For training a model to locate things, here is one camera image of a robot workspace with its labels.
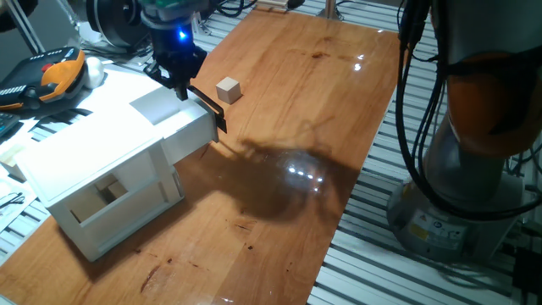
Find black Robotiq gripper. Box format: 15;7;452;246
141;16;208;102

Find white drawer with black handle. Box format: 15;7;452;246
129;83;229;167

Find white plastic drawer cabinet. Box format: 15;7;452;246
14;112;186;263

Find light wooden cube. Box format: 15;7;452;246
215;76;243;106

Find black filament spool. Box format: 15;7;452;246
86;0;150;48

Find glossy brown wooden board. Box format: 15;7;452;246
0;8;403;305

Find orange black teach pendant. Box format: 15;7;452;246
0;46;88;112

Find grey metal pole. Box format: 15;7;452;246
3;0;47;56

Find white drawer without metal handle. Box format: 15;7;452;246
80;181;170;252

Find aluminium frame profile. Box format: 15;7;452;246
316;0;345;21

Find black frame eyeglasses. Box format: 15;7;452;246
0;191;25;212

